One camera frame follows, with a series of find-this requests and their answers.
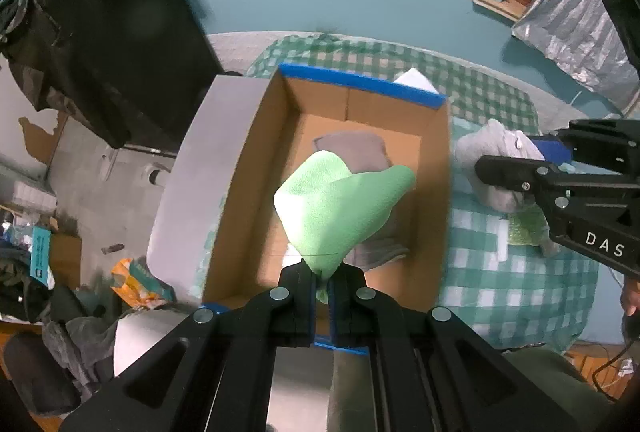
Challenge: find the green sparkly knit cloth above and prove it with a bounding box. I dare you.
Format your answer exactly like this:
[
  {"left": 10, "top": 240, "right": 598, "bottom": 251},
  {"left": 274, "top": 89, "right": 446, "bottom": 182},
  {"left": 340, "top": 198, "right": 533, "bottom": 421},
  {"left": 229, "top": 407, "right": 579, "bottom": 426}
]
[{"left": 508, "top": 207, "right": 549, "bottom": 247}]

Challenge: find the grey sock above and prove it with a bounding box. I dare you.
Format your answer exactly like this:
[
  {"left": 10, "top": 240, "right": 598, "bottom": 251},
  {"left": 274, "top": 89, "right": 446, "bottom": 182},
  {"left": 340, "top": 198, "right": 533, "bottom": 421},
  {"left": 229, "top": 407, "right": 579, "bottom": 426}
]
[{"left": 454, "top": 119, "right": 544, "bottom": 214}]

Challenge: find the light green cloth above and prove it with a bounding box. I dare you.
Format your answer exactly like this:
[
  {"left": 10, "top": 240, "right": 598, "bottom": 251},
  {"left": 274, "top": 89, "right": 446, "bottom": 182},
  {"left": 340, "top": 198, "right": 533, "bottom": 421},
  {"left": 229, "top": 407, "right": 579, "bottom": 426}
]
[{"left": 273, "top": 150, "right": 416, "bottom": 282}]

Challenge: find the grey cloth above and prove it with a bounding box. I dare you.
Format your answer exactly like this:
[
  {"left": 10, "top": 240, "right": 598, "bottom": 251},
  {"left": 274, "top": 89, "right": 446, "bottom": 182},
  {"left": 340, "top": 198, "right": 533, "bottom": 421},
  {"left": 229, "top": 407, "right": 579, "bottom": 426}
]
[{"left": 312, "top": 131, "right": 392, "bottom": 173}]

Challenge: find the white cloth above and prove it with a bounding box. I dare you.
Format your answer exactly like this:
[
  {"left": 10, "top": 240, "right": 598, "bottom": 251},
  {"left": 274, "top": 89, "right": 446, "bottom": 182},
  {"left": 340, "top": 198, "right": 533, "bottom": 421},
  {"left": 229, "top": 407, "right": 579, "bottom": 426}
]
[{"left": 282, "top": 242, "right": 303, "bottom": 267}]

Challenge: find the person's right hand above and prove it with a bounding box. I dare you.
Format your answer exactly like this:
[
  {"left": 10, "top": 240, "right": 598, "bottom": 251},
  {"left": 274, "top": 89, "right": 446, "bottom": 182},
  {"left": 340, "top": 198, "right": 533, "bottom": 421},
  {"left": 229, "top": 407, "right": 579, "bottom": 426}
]
[{"left": 620, "top": 277, "right": 640, "bottom": 317}]

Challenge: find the blue cardboard box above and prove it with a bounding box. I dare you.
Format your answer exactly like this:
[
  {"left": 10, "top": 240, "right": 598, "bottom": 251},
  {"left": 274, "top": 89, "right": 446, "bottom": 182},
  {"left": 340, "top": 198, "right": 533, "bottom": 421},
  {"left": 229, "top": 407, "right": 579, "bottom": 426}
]
[{"left": 202, "top": 64, "right": 450, "bottom": 312}]

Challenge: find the dark green checkered cloth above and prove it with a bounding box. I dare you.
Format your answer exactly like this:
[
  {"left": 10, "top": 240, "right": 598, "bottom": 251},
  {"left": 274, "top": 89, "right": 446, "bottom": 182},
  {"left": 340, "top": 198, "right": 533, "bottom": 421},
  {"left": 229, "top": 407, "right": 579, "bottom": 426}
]
[{"left": 247, "top": 33, "right": 539, "bottom": 134}]

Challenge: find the light green checkered tablecloth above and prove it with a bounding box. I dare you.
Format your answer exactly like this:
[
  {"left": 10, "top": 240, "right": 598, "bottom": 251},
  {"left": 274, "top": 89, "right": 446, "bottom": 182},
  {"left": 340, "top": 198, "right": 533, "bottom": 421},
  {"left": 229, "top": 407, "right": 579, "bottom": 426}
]
[{"left": 438, "top": 119, "right": 598, "bottom": 352}]

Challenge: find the silver foil curtain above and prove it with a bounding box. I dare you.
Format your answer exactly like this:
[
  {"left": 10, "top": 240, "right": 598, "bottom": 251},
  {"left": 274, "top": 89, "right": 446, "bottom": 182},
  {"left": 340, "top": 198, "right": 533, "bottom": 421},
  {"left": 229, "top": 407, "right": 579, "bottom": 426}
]
[{"left": 512, "top": 0, "right": 639, "bottom": 114}]

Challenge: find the orange snack bag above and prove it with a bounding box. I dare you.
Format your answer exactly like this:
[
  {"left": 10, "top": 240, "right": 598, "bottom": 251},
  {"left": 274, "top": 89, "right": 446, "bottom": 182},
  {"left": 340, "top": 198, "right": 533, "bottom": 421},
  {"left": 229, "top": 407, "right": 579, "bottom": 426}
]
[{"left": 111, "top": 259, "right": 176, "bottom": 310}]

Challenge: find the wooden board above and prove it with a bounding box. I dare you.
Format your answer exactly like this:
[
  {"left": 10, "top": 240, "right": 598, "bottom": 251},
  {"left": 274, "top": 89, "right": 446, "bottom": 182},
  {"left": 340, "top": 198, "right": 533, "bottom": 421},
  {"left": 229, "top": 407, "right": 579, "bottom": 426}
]
[{"left": 472, "top": 0, "right": 527, "bottom": 22}]

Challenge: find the white paper sheet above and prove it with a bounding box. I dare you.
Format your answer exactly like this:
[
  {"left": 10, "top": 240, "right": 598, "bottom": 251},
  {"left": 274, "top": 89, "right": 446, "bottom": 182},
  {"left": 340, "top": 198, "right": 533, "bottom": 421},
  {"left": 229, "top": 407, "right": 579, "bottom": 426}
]
[{"left": 394, "top": 68, "right": 439, "bottom": 95}]

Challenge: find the teal box on floor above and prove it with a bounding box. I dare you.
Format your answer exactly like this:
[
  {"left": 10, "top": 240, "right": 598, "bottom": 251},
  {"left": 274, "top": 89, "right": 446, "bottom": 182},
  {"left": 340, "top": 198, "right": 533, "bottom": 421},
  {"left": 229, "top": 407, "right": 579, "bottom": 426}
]
[{"left": 29, "top": 226, "right": 55, "bottom": 290}]

